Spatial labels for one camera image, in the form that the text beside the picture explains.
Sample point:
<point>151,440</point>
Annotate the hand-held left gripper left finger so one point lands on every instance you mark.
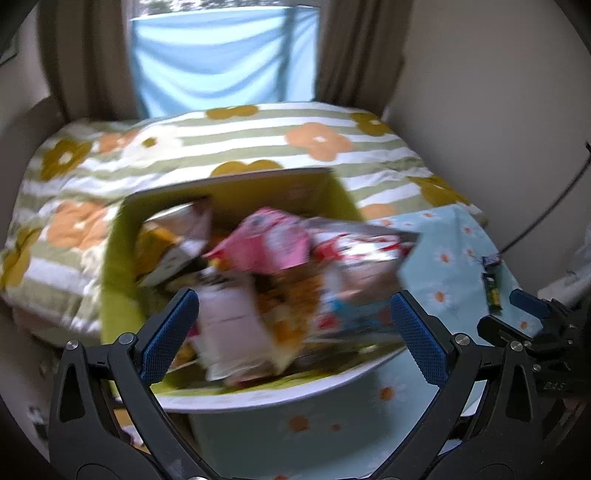
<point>168,337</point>

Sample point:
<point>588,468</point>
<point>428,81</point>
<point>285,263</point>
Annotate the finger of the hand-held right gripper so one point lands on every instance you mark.
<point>528,302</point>
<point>498,330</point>

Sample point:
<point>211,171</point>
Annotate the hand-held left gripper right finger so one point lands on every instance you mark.
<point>420,337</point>

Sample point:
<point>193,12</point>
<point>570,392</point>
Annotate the green cardboard box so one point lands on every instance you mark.
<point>120,258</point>

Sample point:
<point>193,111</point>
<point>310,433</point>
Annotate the silver red snack bag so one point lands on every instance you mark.
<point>355,263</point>

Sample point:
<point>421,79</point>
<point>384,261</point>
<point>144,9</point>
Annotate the pink snack packet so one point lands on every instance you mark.
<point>268,240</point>

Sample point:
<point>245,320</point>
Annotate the small blue gadget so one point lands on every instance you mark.
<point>490,261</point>

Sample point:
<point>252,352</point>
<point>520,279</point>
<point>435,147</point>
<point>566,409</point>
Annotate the light blue daisy sheet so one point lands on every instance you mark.
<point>461,258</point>

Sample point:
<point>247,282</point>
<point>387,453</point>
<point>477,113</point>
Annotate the white cheese snack bag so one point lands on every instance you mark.
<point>184,226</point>

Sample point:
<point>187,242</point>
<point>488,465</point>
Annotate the striped floral blanket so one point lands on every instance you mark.
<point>184,138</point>

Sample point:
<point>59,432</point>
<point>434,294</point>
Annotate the light blue window cloth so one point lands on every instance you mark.
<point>221,60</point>

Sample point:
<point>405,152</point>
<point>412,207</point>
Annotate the brown curtain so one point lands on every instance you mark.
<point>364,50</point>
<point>87,55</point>

